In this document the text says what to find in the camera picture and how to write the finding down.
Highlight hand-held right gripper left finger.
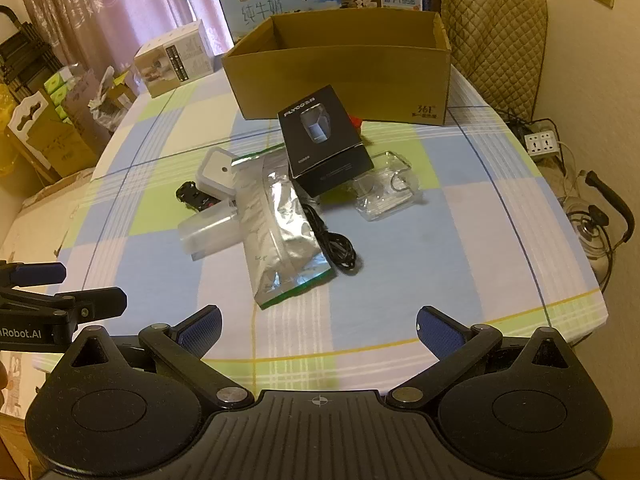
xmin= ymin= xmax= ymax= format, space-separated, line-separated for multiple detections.
xmin=60 ymin=304 xmax=256 ymax=411

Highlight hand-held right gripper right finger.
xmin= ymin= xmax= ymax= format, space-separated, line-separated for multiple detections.
xmin=387 ymin=305 xmax=576 ymax=408

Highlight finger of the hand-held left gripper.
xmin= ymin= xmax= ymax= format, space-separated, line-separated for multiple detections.
xmin=0 ymin=261 xmax=67 ymax=288
xmin=0 ymin=287 xmax=127 ymax=320

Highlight translucent plastic container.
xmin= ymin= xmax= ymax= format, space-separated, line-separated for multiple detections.
xmin=178 ymin=200 xmax=246 ymax=261

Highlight black cable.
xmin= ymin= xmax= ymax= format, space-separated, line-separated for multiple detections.
xmin=302 ymin=201 xmax=362 ymax=277

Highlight silver foil bag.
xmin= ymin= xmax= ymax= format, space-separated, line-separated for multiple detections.
xmin=231 ymin=142 xmax=332 ymax=309

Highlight black toy car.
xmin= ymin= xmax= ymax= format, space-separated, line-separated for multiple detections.
xmin=175 ymin=181 xmax=236 ymax=213

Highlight clear plastic holder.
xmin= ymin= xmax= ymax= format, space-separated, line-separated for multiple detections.
xmin=354 ymin=151 xmax=418 ymax=222

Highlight white square box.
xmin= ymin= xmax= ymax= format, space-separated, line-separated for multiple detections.
xmin=196 ymin=147 xmax=241 ymax=200

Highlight black product box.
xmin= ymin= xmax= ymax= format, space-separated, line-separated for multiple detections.
xmin=277 ymin=85 xmax=376 ymax=198

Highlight brown cardboard box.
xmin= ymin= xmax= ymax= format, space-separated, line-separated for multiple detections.
xmin=221 ymin=10 xmax=453 ymax=126

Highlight checked tablecloth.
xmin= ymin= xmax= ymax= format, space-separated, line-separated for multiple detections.
xmin=0 ymin=67 xmax=608 ymax=416

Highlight yellow plastic bag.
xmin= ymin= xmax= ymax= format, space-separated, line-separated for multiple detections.
xmin=0 ymin=85 xmax=21 ymax=176

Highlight brown cardboard carton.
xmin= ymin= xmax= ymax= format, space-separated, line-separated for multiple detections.
xmin=60 ymin=67 xmax=113 ymax=146

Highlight green tissue packets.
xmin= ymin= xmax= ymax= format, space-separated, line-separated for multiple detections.
xmin=42 ymin=67 xmax=76 ymax=121

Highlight open cardboard carton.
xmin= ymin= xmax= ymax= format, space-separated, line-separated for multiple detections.
xmin=90 ymin=67 xmax=138 ymax=131

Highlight white power strip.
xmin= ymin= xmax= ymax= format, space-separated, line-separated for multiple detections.
xmin=522 ymin=130 xmax=561 ymax=160

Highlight black folding cart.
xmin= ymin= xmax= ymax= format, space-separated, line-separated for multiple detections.
xmin=0 ymin=5 xmax=66 ymax=106

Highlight white appliance box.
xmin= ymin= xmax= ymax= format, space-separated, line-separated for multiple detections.
xmin=133 ymin=19 xmax=213 ymax=98

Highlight pink curtain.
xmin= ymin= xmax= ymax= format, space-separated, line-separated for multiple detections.
xmin=15 ymin=0 xmax=336 ymax=86

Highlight chair with quilted cover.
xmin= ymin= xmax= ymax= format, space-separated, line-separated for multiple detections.
xmin=430 ymin=0 xmax=549 ymax=118

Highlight light blue milk carton box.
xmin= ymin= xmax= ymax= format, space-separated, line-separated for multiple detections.
xmin=218 ymin=0 xmax=343 ymax=46

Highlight brown box with handle cutout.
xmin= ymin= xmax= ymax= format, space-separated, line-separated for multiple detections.
xmin=5 ymin=91 xmax=98 ymax=178

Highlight glass kettle with black handle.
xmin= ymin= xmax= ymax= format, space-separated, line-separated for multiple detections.
xmin=565 ymin=170 xmax=633 ymax=271

